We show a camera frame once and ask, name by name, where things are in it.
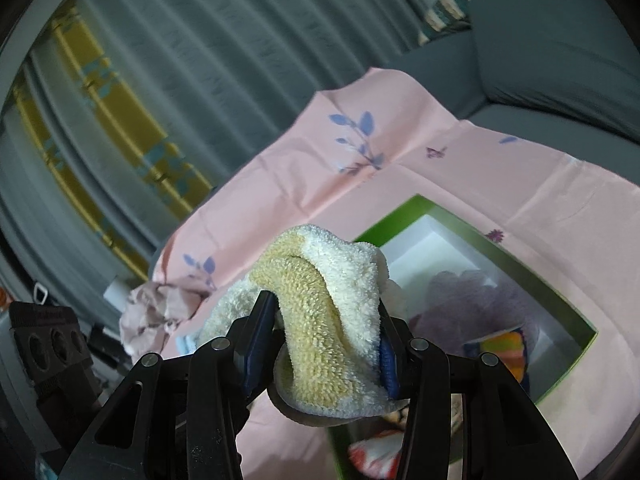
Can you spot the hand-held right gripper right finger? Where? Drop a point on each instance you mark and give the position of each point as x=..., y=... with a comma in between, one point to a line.
x=389, y=360

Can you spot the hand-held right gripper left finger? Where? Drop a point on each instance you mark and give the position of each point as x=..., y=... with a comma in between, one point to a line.
x=260, y=350

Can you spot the cream and tan fuzzy sock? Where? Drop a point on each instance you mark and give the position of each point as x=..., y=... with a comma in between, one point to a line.
x=320, y=320

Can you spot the green cardboard box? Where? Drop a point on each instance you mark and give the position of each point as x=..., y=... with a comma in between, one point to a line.
x=560, y=305

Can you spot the light blue fuzzy sock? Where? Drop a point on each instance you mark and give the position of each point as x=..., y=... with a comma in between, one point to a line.
x=187, y=344

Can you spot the lavender fuzzy cloth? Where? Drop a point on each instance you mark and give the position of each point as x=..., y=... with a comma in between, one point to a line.
x=465, y=305

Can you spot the red and white packet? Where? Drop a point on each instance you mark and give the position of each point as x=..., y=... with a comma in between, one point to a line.
x=372, y=457

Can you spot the crumpled pinkish grey cloth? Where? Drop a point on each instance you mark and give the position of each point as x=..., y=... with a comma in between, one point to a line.
x=160, y=310

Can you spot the colourful orange blue packet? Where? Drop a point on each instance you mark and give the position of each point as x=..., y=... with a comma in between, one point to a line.
x=502, y=357

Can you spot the pink floral bed sheet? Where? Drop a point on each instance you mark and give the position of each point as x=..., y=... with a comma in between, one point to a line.
x=500, y=185

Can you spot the yellow patterned curtain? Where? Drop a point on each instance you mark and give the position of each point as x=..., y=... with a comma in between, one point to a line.
x=115, y=105

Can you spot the grey sofa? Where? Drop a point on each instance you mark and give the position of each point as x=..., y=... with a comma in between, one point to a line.
x=440, y=70

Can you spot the grey sheer curtain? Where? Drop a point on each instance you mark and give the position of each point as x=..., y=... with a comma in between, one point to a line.
x=210, y=50

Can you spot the striped patterned pillow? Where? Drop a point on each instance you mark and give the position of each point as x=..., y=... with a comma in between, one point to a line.
x=445, y=12

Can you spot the grey sofa cushion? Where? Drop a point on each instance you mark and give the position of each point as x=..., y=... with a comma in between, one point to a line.
x=560, y=50

